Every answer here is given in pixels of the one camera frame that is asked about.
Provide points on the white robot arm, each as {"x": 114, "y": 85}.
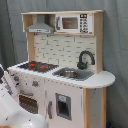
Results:
{"x": 12, "y": 115}

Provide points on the wooden toy kitchen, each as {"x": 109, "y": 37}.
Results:
{"x": 73, "y": 50}

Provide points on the metal pot in sink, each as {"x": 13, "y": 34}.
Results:
{"x": 70, "y": 74}

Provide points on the grey toy sink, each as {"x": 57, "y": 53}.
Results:
{"x": 81, "y": 74}

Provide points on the black stovetop red burners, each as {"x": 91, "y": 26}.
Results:
{"x": 38, "y": 66}

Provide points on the right red stove knob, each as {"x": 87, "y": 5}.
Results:
{"x": 35, "y": 84}

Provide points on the red stove knob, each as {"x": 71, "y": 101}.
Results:
{"x": 16, "y": 78}
{"x": 35, "y": 84}

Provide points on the grey ice dispenser panel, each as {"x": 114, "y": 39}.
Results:
{"x": 63, "y": 106}

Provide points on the toy microwave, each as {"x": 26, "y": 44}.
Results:
{"x": 74, "y": 23}

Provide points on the grey range hood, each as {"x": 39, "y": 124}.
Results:
{"x": 40, "y": 26}

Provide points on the left red stove knob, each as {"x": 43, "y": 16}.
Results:
{"x": 16, "y": 78}

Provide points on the toy oven door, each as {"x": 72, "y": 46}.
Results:
{"x": 28, "y": 102}

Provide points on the grey curtain backdrop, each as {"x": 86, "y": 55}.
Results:
{"x": 13, "y": 47}

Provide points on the grey fridge door handle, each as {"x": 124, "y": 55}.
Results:
{"x": 49, "y": 109}

